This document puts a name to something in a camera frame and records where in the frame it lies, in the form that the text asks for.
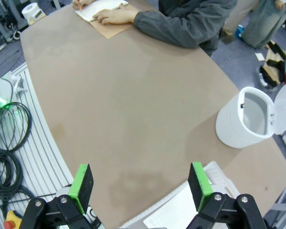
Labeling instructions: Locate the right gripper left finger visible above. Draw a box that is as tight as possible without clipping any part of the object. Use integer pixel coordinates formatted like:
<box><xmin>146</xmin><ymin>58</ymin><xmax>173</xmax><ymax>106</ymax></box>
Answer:
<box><xmin>19</xmin><ymin>163</ymin><xmax>94</xmax><ymax>229</ymax></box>

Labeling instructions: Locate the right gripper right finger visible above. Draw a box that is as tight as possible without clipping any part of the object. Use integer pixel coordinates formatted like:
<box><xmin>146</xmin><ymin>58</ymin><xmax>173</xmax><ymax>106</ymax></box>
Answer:
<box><xmin>187</xmin><ymin>161</ymin><xmax>266</xmax><ymax>229</ymax></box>

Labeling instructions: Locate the spiral notebook kraft cover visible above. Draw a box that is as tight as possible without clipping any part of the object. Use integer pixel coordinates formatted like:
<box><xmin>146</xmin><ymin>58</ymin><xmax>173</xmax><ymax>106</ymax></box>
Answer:
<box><xmin>74</xmin><ymin>0</ymin><xmax>138</xmax><ymax>39</ymax></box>

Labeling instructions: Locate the person's left forearm grey sleeve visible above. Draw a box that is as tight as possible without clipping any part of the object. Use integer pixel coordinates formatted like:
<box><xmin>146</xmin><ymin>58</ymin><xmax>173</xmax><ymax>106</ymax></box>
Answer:
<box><xmin>133</xmin><ymin>10</ymin><xmax>207</xmax><ymax>49</ymax></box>

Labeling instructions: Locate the person's left hand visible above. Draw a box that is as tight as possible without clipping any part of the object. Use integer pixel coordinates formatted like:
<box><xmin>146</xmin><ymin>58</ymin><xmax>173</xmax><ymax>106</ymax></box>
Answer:
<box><xmin>92</xmin><ymin>9</ymin><xmax>137</xmax><ymax>25</ymax></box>

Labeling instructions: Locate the person's right hand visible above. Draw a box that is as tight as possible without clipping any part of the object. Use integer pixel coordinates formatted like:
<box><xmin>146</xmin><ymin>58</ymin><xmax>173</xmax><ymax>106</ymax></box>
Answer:
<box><xmin>72</xmin><ymin>0</ymin><xmax>96</xmax><ymax>10</ymax></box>

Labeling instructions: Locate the yellow red emergency stop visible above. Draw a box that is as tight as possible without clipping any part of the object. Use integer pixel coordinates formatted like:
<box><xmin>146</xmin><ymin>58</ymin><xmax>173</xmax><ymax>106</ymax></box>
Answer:
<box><xmin>3</xmin><ymin>210</ymin><xmax>24</xmax><ymax>229</ymax></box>

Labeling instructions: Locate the white lidded trash bin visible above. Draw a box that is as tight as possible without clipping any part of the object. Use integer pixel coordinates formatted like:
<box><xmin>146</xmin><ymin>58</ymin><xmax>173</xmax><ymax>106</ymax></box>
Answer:
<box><xmin>214</xmin><ymin>83</ymin><xmax>286</xmax><ymax>149</ymax></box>

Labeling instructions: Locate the wooden and black stand pile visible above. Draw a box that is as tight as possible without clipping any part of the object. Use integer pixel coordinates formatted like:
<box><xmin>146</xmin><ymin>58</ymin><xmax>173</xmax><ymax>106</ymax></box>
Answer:
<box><xmin>255</xmin><ymin>40</ymin><xmax>286</xmax><ymax>91</ymax></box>

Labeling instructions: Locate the blue white shoe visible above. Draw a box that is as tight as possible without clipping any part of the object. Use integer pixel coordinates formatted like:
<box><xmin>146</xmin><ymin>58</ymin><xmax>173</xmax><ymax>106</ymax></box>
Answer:
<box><xmin>235</xmin><ymin>24</ymin><xmax>246</xmax><ymax>39</ymax></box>

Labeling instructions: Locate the person in grey jacket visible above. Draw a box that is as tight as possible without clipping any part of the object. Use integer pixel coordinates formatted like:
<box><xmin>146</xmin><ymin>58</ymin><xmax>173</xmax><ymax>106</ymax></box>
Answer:
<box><xmin>157</xmin><ymin>0</ymin><xmax>238</xmax><ymax>58</ymax></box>

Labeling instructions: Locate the tall mannequin in white shirt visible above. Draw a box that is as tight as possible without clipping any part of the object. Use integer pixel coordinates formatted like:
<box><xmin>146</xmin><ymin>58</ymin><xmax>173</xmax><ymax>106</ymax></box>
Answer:
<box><xmin>223</xmin><ymin>0</ymin><xmax>286</xmax><ymax>50</ymax></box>

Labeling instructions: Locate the small wooden box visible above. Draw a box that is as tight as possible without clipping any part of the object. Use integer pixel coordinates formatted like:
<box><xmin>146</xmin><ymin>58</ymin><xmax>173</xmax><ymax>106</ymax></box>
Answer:
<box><xmin>28</xmin><ymin>9</ymin><xmax>48</xmax><ymax>26</ymax></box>

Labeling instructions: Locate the white toilet paper roll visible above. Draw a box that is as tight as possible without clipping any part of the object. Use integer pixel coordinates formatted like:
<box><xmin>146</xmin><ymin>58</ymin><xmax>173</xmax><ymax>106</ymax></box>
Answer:
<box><xmin>21</xmin><ymin>2</ymin><xmax>39</xmax><ymax>20</ymax></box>

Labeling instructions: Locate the white slotted base plate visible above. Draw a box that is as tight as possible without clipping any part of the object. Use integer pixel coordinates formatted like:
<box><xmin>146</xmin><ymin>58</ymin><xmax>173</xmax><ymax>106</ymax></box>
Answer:
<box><xmin>0</xmin><ymin>62</ymin><xmax>75</xmax><ymax>229</ymax></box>

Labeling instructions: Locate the black cable coil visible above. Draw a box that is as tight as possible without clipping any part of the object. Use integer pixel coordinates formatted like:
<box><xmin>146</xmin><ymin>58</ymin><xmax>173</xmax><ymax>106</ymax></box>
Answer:
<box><xmin>0</xmin><ymin>101</ymin><xmax>36</xmax><ymax>208</ymax></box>

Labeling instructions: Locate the aluminium frame rack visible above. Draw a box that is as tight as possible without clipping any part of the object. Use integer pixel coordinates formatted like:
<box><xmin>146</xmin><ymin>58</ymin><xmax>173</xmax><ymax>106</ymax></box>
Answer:
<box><xmin>0</xmin><ymin>0</ymin><xmax>31</xmax><ymax>52</ymax></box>

